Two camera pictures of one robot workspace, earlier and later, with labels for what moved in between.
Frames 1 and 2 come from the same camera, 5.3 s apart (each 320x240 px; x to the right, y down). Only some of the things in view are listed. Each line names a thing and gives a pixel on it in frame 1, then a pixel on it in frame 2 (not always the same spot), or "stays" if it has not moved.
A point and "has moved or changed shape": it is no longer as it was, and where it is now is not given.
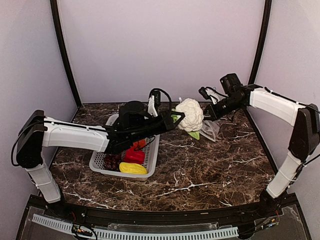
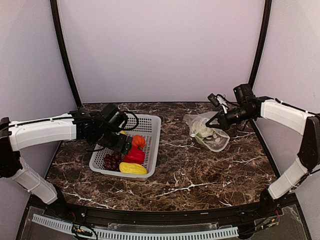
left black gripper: x=168 y=123 -> x=119 y=146
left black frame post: x=55 y=16 stays
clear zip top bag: x=210 y=129 has moved or changed shape
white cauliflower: x=193 y=121 -> x=199 y=129
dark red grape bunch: x=112 y=161 stays
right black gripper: x=214 y=114 -> x=224 y=121
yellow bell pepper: x=132 y=168 stays
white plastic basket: x=97 y=164 stays
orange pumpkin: x=140 y=143 stays
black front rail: x=265 y=210 stays
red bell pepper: x=134 y=156 stays
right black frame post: x=261 y=44 stays
